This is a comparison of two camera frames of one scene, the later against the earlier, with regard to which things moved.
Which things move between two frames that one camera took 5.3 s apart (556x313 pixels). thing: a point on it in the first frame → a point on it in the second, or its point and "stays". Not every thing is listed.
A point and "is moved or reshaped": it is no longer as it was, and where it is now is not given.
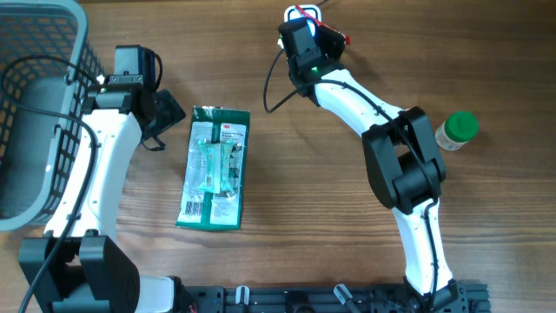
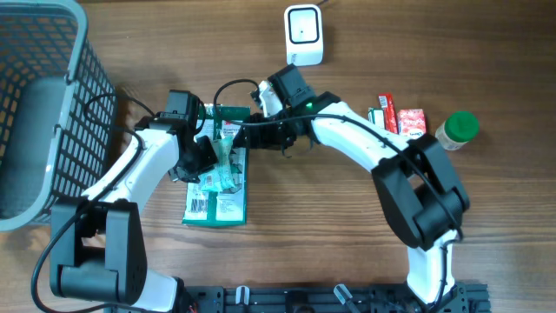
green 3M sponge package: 213,182 stays
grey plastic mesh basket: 37,149 stays
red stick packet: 347,37 is moved or reshaped
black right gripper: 334,41 → 259,137
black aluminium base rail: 454,298 stays
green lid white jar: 459,129 stays
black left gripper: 171,111 → 210,159
